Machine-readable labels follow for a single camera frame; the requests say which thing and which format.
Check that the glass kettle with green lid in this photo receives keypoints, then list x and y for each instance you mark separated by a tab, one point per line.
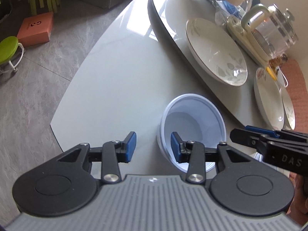
272	28

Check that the person's right hand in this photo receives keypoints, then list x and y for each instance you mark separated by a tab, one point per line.
300	197

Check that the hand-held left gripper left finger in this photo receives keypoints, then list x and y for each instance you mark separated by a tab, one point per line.
131	146

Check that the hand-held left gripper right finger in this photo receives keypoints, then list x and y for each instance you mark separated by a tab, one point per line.
175	146

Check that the green round wheeled stool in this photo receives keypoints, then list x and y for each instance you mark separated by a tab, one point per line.
8	49

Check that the yellow coaster mat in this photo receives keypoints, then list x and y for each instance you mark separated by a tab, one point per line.
272	71

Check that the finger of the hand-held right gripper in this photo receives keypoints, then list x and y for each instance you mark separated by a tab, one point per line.
247	139
262	130

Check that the cream kettle base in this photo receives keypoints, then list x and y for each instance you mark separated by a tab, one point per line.
243	36

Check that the leaf print plate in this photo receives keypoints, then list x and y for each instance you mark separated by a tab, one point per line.
290	110
214	50

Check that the pink flower print plate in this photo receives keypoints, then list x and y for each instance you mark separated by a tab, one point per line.
267	96

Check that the clear glass bowl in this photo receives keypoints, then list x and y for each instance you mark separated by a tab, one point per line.
226	9

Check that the orange box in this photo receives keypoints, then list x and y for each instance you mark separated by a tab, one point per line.
35	28

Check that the grey glass turntable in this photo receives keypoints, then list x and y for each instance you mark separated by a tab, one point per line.
173	28

